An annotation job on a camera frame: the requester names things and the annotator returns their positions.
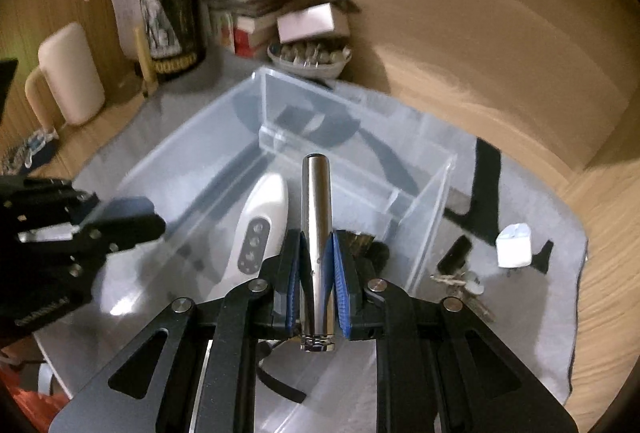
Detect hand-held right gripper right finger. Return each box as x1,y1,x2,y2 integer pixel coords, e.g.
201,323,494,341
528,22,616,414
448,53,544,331
327,228,576,433

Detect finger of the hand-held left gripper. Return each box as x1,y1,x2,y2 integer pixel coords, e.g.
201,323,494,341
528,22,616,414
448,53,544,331
82,196,167,259

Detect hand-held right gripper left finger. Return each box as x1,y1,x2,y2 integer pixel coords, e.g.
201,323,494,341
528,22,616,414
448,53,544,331
47,228,313,433

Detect silver metal tube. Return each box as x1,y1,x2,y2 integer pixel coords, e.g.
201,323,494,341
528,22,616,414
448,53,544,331
299,154,337,354

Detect clear plastic storage box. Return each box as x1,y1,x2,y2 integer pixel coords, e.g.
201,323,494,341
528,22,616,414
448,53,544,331
75,66,458,433

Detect blue patterned small item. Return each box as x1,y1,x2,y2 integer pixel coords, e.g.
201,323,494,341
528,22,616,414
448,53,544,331
0,128,61,174

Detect black key fob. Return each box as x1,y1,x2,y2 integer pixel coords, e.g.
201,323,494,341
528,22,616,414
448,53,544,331
442,235,473,269

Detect bunch of keys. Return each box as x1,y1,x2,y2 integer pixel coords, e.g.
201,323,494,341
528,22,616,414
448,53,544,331
431,265,496,324

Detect orange plastic bag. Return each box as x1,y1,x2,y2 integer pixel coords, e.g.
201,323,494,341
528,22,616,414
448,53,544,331
10,383,68,426

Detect white charger plug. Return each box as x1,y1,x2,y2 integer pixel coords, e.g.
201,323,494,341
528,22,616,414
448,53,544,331
495,223,532,270

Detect grey black printed mat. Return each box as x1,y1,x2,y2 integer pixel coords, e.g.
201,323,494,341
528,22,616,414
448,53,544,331
32,48,588,433

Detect white paper sheet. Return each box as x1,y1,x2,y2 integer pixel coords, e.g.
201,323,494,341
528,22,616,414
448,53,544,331
109,0,146,61

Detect grey bowl of small items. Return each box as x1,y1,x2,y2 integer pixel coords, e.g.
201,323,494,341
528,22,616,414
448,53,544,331
267,38,353,79

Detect small white cardboard box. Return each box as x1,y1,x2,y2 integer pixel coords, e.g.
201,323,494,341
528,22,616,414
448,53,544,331
276,2,351,43

